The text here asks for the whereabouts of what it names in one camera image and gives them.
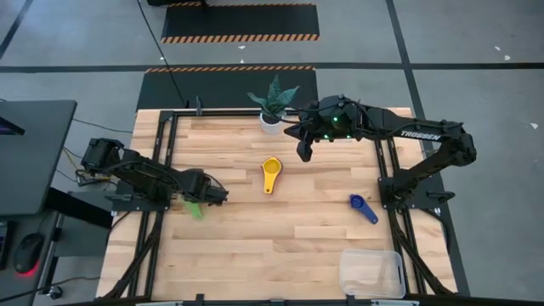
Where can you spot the black desk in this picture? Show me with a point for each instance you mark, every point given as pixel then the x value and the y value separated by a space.
pixel 34 161

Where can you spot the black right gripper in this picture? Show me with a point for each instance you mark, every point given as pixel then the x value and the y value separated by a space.
pixel 336 119

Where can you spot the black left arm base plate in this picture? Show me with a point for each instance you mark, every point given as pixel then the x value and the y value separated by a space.
pixel 98 200

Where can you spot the black caster wheel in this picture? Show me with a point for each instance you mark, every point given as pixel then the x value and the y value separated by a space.
pixel 55 292

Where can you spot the small dark blue measuring cup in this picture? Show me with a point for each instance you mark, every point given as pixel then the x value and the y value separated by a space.
pixel 358 202

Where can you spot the silver aluminium bracket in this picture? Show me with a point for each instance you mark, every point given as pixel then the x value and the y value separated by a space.
pixel 395 303
pixel 159 303

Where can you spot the black computer mouse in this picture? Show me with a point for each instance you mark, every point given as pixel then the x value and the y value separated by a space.
pixel 27 253

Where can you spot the yellow measuring cup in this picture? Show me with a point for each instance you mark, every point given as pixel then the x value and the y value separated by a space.
pixel 268 180

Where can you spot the clear plastic basket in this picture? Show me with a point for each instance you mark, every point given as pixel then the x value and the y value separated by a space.
pixel 372 274

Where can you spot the black frame clamp lever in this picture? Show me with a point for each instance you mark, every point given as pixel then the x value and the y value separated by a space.
pixel 200 299
pixel 351 299
pixel 198 106

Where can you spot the green measuring cup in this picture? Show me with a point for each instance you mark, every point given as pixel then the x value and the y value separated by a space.
pixel 195 210

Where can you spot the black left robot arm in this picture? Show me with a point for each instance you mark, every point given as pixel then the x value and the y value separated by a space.
pixel 144 174

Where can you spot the potted plant in white pot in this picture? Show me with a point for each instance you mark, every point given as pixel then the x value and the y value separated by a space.
pixel 270 126

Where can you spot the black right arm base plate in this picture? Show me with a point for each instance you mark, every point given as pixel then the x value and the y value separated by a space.
pixel 425 203

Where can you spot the black aluminium table frame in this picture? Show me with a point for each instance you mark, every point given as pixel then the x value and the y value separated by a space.
pixel 221 113

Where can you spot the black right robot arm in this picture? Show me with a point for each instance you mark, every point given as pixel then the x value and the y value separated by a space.
pixel 421 129

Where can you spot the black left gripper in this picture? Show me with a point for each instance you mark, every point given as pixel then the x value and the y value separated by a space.
pixel 200 185

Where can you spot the black hazard-striped floor mat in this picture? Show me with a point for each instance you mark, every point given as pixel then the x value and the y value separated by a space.
pixel 238 21
pixel 212 89

